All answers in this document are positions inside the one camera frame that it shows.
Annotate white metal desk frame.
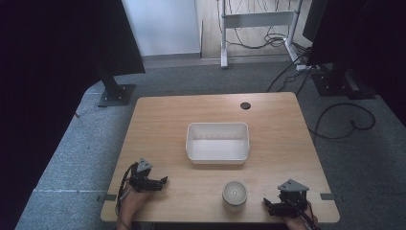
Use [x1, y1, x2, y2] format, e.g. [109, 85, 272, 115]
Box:
[216, 0, 305, 70]

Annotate black stand base plate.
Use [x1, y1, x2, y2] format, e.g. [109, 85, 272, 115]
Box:
[310, 71, 377, 101]

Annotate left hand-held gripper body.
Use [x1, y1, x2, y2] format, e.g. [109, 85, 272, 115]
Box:
[128, 157, 161, 193]

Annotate black stand with base plate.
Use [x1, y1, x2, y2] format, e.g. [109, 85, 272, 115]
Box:
[97, 68, 137, 108]

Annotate white power strip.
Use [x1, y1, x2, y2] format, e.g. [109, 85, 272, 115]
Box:
[295, 64, 321, 72]

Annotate bundle of black floor cables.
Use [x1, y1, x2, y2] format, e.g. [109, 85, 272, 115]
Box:
[223, 0, 312, 95]

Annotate white panel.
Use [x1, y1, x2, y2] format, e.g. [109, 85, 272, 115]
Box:
[122, 0, 202, 58]

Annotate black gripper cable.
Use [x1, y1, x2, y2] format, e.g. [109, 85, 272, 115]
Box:
[114, 162, 140, 216]
[285, 197, 321, 230]

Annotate black monitor on stand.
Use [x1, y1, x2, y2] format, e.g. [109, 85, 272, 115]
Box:
[301, 0, 406, 127]

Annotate black curtain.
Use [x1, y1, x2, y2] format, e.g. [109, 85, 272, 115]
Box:
[0, 0, 147, 230]

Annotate white plastic bin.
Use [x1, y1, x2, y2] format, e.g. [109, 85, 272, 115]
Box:
[185, 122, 250, 165]

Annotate person's right hand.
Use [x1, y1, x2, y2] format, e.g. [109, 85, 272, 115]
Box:
[284, 206, 320, 230]

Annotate looped black floor cable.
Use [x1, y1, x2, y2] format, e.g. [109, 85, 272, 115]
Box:
[307, 102, 377, 143]

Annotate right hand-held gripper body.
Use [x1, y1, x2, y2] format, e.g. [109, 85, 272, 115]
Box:
[277, 178, 310, 219]

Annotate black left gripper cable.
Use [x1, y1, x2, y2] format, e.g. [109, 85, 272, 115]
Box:
[114, 162, 140, 216]

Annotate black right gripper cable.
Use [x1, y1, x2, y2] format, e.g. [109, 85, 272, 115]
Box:
[285, 197, 321, 230]

